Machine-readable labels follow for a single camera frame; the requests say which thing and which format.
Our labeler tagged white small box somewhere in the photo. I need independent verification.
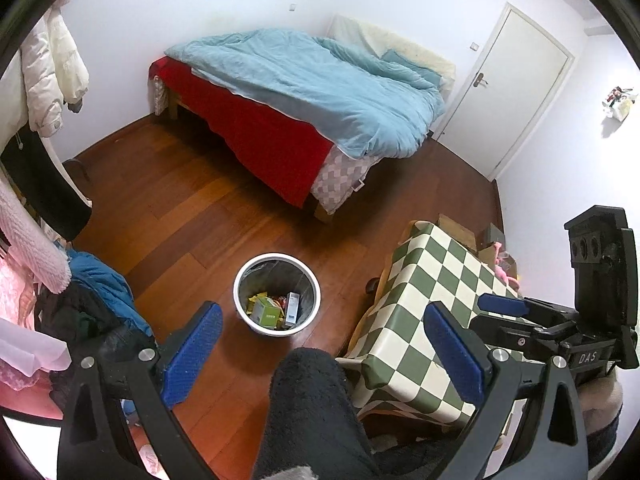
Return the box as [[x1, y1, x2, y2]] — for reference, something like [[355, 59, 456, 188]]
[[284, 292, 300, 330]]

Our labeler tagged green carton box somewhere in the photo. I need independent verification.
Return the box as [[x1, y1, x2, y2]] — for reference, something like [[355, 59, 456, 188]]
[[250, 297, 283, 330]]

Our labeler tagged white round trash bin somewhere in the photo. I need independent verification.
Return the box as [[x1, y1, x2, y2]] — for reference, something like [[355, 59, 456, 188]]
[[232, 252, 322, 338]]

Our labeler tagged green white checkered tablecloth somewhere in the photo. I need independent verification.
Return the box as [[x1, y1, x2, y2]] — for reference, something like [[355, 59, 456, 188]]
[[335, 219, 524, 430]]

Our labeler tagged blue jacket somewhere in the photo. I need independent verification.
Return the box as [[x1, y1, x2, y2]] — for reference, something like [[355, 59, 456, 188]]
[[66, 249, 153, 337]]

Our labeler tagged pink knitted garment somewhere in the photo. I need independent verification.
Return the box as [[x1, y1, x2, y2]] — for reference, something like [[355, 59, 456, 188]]
[[1, 176, 72, 294]]

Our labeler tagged black fuzzy trouser leg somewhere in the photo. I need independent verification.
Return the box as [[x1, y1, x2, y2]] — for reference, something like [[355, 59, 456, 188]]
[[252, 348, 381, 479]]

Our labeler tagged white door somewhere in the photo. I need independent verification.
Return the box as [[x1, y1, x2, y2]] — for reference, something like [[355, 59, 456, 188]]
[[437, 4, 574, 181]]

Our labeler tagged light blue duvet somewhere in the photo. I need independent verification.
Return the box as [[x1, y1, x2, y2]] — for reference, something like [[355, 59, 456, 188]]
[[165, 28, 445, 158]]

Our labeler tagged bed with red sheet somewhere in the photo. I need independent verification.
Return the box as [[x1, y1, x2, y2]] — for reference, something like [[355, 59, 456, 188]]
[[149, 14, 456, 214]]

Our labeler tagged white puffer coat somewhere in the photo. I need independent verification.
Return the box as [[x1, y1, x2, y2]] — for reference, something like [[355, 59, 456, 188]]
[[21, 6, 90, 138]]

